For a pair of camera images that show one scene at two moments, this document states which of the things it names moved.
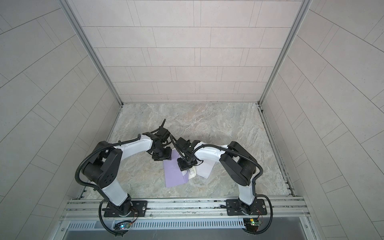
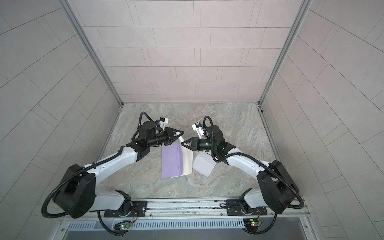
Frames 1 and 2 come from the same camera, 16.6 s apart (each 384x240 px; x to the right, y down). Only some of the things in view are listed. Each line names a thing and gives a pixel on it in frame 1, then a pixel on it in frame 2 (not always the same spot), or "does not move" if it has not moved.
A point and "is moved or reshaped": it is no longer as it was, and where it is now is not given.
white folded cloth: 204,169 does not move
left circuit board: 124,226 does not move
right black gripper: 181,166 -> 196,143
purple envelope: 173,175 is moved or reshaped
